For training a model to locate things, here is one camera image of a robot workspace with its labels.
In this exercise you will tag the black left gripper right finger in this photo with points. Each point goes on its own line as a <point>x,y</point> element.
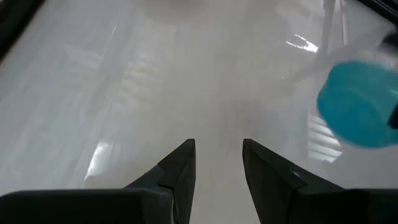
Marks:
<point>270,186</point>

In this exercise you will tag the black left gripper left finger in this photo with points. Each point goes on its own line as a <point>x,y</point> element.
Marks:
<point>174,186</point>

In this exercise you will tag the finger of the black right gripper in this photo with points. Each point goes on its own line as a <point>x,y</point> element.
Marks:
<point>394,119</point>
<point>390,42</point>

